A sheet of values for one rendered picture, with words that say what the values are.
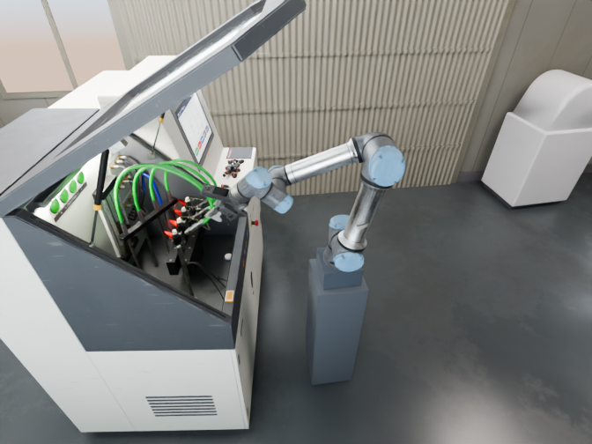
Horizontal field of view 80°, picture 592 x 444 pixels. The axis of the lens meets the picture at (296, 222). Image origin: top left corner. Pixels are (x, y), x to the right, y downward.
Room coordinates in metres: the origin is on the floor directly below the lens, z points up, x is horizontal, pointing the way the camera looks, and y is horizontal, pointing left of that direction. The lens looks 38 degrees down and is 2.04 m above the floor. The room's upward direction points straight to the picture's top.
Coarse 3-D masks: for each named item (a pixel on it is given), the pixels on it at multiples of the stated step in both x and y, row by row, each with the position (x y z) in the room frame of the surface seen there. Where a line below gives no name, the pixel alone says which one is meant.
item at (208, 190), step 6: (204, 186) 1.10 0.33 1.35; (210, 186) 1.10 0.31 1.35; (216, 186) 1.11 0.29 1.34; (204, 192) 1.07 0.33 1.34; (210, 192) 1.07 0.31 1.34; (216, 192) 1.08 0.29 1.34; (222, 192) 1.08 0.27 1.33; (216, 198) 1.07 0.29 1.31; (222, 198) 1.06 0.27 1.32; (228, 198) 1.06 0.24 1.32
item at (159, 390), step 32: (96, 352) 0.77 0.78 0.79; (128, 352) 0.78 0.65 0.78; (160, 352) 0.78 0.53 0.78; (192, 352) 0.78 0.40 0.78; (224, 352) 0.79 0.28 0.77; (128, 384) 0.78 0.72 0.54; (160, 384) 0.78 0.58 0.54; (192, 384) 0.78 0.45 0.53; (224, 384) 0.79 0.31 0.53; (128, 416) 0.77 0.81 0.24; (160, 416) 0.77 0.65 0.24; (192, 416) 0.78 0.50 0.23; (224, 416) 0.79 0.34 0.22
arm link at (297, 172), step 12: (372, 132) 1.18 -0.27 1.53; (348, 144) 1.18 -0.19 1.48; (360, 144) 1.15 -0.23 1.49; (312, 156) 1.19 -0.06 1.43; (324, 156) 1.16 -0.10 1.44; (336, 156) 1.15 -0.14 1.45; (348, 156) 1.15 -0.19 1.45; (360, 156) 1.14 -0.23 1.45; (276, 168) 1.19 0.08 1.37; (288, 168) 1.16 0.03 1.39; (300, 168) 1.15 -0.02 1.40; (312, 168) 1.15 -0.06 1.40; (324, 168) 1.15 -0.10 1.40; (336, 168) 1.16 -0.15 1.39; (288, 180) 1.14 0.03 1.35; (300, 180) 1.15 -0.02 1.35
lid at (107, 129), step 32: (288, 0) 0.89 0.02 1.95; (224, 32) 1.40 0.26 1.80; (256, 32) 0.82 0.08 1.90; (192, 64) 0.85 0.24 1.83; (224, 64) 0.77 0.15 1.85; (128, 96) 1.39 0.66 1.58; (160, 96) 0.77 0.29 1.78; (96, 128) 1.09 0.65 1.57; (128, 128) 0.76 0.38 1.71; (64, 160) 0.76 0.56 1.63; (32, 192) 0.76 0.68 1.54
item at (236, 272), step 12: (240, 228) 1.35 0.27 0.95; (240, 240) 1.26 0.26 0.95; (240, 252) 1.18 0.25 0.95; (240, 264) 1.13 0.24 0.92; (228, 276) 1.03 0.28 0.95; (240, 276) 1.09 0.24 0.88; (228, 288) 0.96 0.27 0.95; (240, 288) 1.06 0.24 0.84; (240, 300) 1.02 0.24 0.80; (228, 312) 0.84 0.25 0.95
